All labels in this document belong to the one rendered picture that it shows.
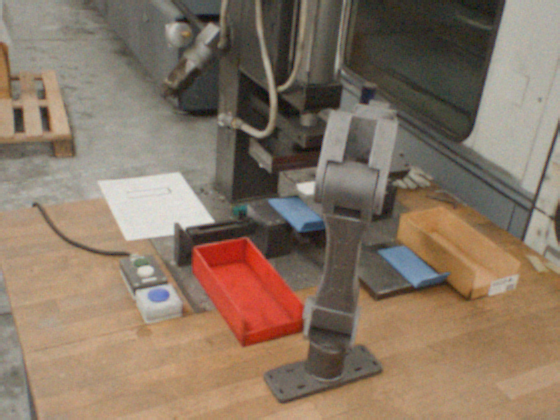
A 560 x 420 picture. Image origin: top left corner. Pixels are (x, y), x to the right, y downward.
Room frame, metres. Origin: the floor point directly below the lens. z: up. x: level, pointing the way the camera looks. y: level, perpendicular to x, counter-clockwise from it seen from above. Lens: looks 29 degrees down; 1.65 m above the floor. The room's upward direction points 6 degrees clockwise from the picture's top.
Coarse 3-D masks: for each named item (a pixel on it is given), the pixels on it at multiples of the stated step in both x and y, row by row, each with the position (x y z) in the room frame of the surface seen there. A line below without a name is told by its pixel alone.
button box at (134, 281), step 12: (36, 204) 1.31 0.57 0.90; (48, 216) 1.24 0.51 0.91; (72, 240) 1.15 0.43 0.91; (108, 252) 1.12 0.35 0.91; (120, 252) 1.12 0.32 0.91; (120, 264) 1.06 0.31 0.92; (132, 264) 1.05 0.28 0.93; (156, 264) 1.06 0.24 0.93; (132, 276) 1.02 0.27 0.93; (144, 276) 1.01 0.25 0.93; (156, 276) 1.02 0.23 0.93; (132, 288) 0.99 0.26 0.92; (144, 288) 0.99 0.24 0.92
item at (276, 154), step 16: (256, 96) 1.39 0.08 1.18; (288, 112) 1.32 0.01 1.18; (288, 128) 1.25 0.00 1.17; (304, 128) 1.22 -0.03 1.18; (320, 128) 1.23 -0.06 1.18; (256, 144) 1.22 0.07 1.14; (272, 144) 1.22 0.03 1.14; (288, 144) 1.22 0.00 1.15; (304, 144) 1.19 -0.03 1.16; (320, 144) 1.21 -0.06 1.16; (272, 160) 1.16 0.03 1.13; (288, 160) 1.18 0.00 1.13; (304, 160) 1.20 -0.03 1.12
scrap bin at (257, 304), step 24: (240, 240) 1.14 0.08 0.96; (192, 264) 1.09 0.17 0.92; (216, 264) 1.12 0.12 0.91; (240, 264) 1.13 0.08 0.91; (264, 264) 1.07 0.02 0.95; (216, 288) 0.98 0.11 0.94; (240, 288) 1.05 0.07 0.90; (264, 288) 1.06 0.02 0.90; (288, 288) 0.99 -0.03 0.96; (240, 312) 0.90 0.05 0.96; (264, 312) 0.98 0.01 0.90; (288, 312) 0.98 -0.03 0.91; (240, 336) 0.89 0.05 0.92; (264, 336) 0.90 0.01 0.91
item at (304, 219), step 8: (272, 200) 1.26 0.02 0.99; (280, 200) 1.27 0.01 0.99; (288, 200) 1.28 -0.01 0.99; (296, 200) 1.28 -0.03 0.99; (280, 208) 1.23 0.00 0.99; (288, 208) 1.23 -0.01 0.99; (304, 208) 1.25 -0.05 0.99; (288, 216) 1.20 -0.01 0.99; (296, 216) 1.20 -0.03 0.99; (304, 216) 1.21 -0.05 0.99; (312, 216) 1.22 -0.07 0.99; (296, 224) 1.17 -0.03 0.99; (304, 224) 1.14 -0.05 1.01; (312, 224) 1.15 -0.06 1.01; (320, 224) 1.16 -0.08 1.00
